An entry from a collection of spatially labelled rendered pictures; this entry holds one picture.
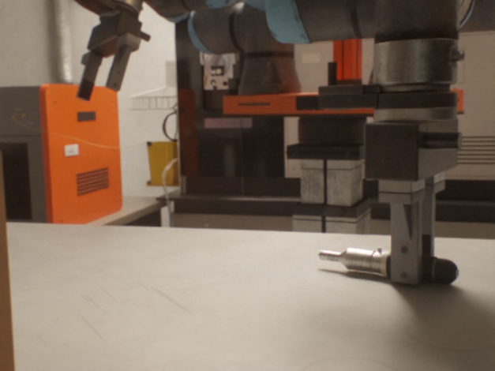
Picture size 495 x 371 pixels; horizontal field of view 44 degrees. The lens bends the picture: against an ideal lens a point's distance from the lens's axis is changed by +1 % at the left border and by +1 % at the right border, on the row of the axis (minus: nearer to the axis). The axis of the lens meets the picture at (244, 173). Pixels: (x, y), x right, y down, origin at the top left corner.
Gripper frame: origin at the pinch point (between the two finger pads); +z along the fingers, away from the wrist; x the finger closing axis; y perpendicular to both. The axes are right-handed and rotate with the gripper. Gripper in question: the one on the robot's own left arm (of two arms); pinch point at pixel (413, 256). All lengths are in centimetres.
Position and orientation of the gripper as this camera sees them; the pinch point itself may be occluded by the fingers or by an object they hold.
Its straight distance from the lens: 62.5
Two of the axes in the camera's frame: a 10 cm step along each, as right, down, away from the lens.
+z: 0.2, 9.9, 1.2
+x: 5.4, -1.1, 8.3
